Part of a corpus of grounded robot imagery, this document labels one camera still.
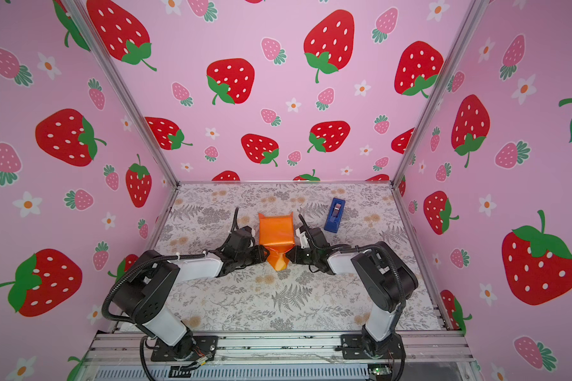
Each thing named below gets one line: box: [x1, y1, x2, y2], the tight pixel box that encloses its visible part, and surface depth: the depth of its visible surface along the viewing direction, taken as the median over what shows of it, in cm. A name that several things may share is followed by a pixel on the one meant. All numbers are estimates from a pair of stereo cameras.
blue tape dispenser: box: [323, 196, 346, 234], surface depth 103 cm
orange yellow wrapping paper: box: [258, 211, 295, 272], surface depth 94 cm
